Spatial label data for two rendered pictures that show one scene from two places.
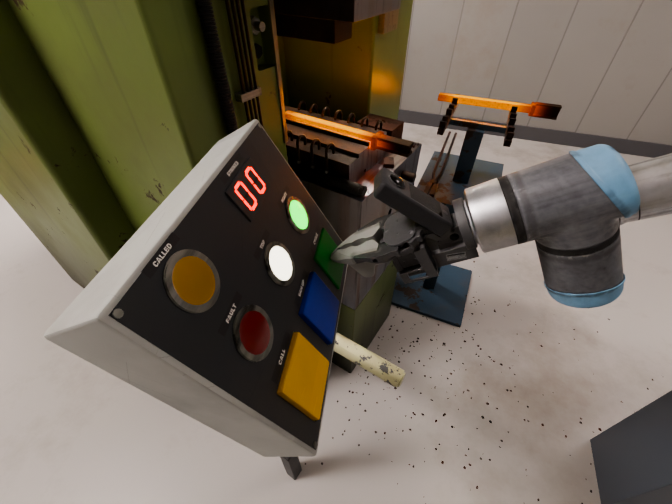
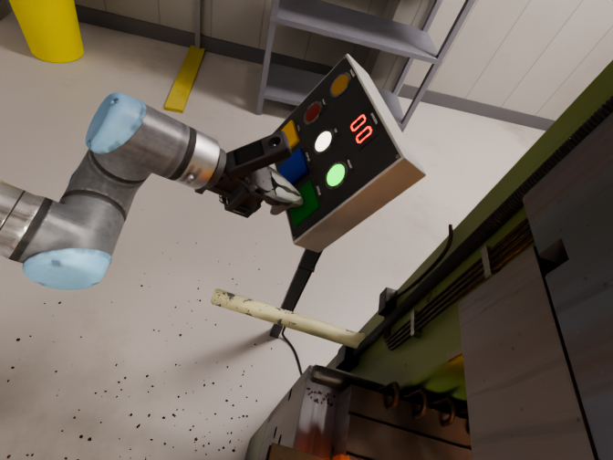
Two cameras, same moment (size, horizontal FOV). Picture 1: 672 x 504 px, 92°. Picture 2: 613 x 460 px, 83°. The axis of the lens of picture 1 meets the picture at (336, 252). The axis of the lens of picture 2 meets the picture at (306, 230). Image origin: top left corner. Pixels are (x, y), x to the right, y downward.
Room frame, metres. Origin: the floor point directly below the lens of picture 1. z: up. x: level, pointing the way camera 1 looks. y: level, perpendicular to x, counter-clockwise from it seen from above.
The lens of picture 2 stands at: (0.79, -0.28, 1.52)
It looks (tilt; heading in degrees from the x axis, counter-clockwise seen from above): 50 degrees down; 142
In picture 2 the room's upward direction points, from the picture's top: 22 degrees clockwise
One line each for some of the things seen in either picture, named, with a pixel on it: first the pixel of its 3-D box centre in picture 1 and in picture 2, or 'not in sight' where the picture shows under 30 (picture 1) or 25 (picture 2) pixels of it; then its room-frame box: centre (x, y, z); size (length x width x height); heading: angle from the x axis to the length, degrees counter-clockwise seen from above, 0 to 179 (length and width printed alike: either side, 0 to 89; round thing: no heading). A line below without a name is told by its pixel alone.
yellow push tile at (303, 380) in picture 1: (303, 375); (286, 141); (0.18, 0.04, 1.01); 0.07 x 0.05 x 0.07; 172
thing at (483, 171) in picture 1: (460, 181); not in sight; (1.17, -0.51, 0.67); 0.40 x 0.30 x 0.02; 156
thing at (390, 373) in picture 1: (326, 335); (288, 318); (0.47, 0.03, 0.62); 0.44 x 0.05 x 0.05; 57
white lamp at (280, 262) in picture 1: (280, 263); (323, 141); (0.28, 0.07, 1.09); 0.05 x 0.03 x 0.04; 147
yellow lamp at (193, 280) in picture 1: (194, 280); (339, 85); (0.19, 0.13, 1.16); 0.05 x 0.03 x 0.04; 147
